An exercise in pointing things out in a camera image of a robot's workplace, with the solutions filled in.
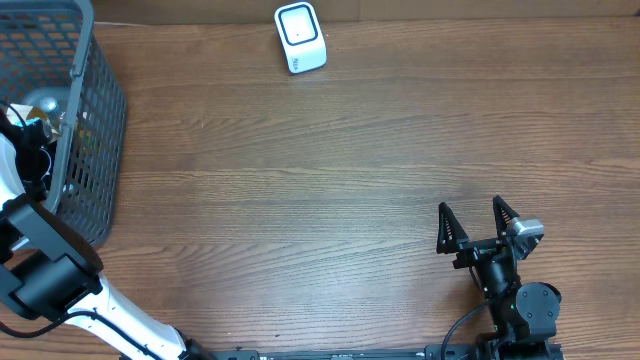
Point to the yellow liquid bottle silver cap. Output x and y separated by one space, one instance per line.
49 105

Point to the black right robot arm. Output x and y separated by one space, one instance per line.
524 314

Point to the grey plastic mesh basket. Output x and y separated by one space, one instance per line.
49 51

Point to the white barcode scanner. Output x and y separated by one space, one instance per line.
301 37

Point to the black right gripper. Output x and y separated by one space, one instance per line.
480 251

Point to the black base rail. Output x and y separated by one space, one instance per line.
350 355

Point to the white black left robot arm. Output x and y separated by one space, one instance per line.
63 280

